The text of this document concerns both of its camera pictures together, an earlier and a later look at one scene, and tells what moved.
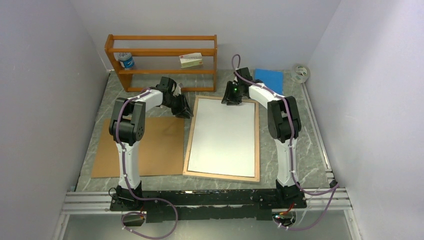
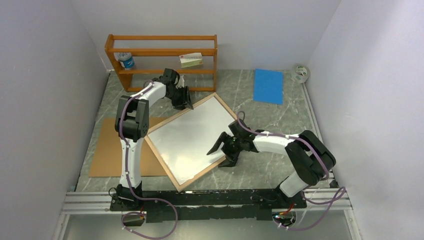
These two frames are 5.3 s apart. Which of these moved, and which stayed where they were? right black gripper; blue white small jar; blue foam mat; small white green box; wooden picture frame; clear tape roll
Moved: wooden picture frame; right black gripper
Stayed: blue foam mat; clear tape roll; blue white small jar; small white green box
